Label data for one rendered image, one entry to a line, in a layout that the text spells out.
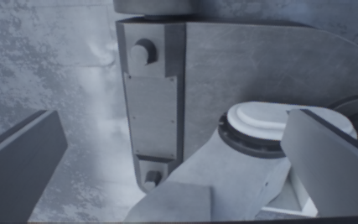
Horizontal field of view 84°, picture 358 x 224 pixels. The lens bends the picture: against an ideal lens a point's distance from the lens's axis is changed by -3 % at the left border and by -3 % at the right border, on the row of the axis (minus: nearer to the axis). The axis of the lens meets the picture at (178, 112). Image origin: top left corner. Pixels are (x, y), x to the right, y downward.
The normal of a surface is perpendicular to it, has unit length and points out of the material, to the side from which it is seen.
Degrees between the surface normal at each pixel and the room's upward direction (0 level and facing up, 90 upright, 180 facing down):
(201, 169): 90
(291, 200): 90
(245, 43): 0
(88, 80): 0
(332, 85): 0
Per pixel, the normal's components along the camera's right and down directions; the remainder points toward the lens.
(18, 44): -0.18, 0.48
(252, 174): 0.01, -0.87
